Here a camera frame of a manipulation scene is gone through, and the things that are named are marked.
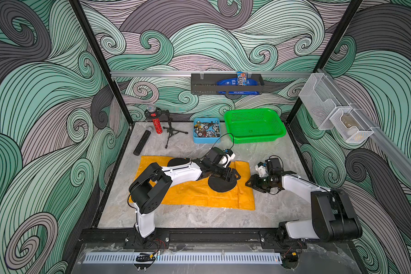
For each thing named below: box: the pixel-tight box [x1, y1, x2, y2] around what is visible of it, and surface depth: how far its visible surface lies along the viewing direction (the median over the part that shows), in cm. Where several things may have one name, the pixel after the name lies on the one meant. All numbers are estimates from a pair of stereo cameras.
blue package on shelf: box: [216, 71, 260, 95], surface depth 93 cm
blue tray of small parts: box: [192, 117, 221, 144], surface depth 117 cm
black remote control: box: [133, 129, 152, 156], surface depth 108 cm
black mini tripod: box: [162, 109, 189, 149], surface depth 109 cm
